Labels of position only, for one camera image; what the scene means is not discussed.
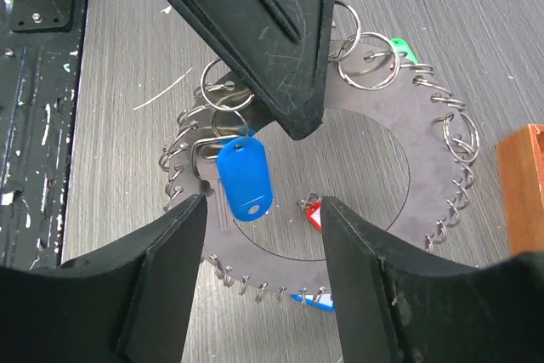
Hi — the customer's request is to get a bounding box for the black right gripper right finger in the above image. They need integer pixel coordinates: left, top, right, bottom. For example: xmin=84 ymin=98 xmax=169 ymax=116
xmin=321 ymin=196 xmax=543 ymax=362

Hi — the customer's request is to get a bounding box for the green plastic key tag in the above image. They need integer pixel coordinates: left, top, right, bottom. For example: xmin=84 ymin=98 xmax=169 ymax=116
xmin=391 ymin=37 xmax=419 ymax=64

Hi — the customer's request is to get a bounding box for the red plastic key tag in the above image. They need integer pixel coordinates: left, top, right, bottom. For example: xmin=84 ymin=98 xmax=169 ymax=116
xmin=297 ymin=193 xmax=322 ymax=233

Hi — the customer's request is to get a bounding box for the silver key with blue tag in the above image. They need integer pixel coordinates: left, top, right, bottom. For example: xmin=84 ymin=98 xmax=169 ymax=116
xmin=190 ymin=135 xmax=274 ymax=222

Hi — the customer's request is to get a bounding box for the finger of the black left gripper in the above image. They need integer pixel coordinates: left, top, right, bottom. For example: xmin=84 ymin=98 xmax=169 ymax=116
xmin=168 ymin=0 xmax=335 ymax=140

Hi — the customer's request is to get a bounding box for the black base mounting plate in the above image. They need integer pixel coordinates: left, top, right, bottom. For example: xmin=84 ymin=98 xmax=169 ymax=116
xmin=1 ymin=0 xmax=88 ymax=269

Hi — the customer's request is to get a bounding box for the blue plastic key tag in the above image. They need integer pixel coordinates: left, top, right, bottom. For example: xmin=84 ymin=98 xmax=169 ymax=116
xmin=291 ymin=293 xmax=335 ymax=311

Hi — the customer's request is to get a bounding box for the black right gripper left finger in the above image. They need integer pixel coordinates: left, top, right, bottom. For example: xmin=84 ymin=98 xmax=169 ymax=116
xmin=1 ymin=194 xmax=207 ymax=362

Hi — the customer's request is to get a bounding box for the orange wooden compartment tray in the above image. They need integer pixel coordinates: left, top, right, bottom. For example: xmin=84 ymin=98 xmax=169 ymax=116
xmin=496 ymin=124 xmax=543 ymax=256

